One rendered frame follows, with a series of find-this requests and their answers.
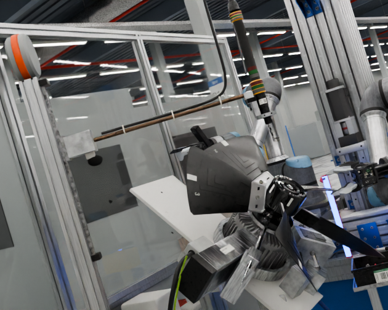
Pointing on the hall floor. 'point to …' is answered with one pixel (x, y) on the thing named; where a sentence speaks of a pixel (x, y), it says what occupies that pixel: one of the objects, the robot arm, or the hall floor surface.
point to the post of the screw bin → (375, 299)
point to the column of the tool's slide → (63, 197)
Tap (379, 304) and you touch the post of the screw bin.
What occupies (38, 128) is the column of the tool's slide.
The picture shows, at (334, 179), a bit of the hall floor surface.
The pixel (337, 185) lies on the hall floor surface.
